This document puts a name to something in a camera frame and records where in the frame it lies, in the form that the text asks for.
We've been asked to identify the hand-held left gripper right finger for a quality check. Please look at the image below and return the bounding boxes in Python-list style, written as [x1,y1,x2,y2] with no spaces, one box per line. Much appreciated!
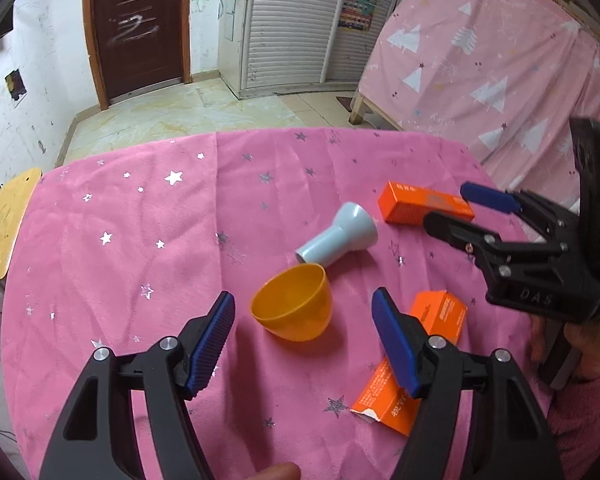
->
[371,287,566,480]

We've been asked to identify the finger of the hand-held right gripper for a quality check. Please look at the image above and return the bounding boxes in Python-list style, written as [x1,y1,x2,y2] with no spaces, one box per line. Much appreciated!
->
[424,211,567,263]
[460,182,581,242]

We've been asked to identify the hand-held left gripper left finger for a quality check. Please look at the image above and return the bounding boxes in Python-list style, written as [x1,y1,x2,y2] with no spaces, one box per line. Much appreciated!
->
[39,291,236,480]

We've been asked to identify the orange carton box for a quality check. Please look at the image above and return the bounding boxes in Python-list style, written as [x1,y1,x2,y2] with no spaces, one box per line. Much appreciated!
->
[350,290,469,437]
[377,181,476,226]

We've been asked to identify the yellow plastic bowl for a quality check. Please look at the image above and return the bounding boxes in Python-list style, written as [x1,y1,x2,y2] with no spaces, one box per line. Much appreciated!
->
[250,263,331,343]

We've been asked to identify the person's right forearm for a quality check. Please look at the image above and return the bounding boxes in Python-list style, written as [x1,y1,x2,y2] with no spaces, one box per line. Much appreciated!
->
[545,355,600,480]

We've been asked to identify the person's left hand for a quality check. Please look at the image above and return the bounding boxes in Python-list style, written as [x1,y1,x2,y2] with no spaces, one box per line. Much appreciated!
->
[247,461,302,480]

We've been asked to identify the grey-blue flared cup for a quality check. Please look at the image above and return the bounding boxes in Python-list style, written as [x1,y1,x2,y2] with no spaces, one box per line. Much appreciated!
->
[295,201,379,266]

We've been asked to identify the pink star print tablecloth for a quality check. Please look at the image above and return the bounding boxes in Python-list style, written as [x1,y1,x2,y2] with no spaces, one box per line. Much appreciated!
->
[0,127,556,480]

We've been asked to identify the pink tree print sheet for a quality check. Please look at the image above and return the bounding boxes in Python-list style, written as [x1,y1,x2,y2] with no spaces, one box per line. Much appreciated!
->
[357,0,600,211]

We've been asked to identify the yellow wooden stool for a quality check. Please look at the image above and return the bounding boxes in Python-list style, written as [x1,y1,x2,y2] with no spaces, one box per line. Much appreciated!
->
[0,169,43,285]

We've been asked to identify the white louvered wardrobe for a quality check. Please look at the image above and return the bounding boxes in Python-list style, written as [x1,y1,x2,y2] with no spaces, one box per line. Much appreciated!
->
[217,0,411,101]

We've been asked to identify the brown door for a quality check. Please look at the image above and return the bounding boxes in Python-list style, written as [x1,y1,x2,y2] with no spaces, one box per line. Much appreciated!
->
[82,0,193,111]

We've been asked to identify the wooden bed frame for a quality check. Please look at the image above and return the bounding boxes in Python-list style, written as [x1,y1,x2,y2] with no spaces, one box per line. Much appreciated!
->
[349,91,406,132]

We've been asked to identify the open wall junction box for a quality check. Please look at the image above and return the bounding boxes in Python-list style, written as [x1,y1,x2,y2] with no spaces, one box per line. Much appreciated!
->
[5,71,27,102]

